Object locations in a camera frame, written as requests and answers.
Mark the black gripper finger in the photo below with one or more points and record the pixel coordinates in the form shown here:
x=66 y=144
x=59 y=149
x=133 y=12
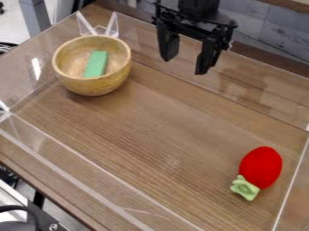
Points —
x=168 y=41
x=208 y=56

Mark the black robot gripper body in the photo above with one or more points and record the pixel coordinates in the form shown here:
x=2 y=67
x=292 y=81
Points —
x=197 y=19

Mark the green rectangular stick block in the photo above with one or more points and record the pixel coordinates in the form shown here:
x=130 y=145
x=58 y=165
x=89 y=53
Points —
x=97 y=64

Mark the brown wooden bowl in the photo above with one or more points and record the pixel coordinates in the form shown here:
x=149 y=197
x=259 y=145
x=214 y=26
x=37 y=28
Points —
x=70 y=60

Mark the clear acrylic tray walls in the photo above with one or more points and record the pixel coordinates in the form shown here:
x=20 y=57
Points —
x=142 y=160

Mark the red plush strawberry toy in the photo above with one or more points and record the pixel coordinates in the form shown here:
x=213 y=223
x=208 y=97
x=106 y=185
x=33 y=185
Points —
x=260 y=169

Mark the black table leg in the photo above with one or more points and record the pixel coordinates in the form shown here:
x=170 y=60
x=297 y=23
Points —
x=38 y=199

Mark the black bracket with bolt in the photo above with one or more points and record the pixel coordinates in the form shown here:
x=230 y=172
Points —
x=49 y=224

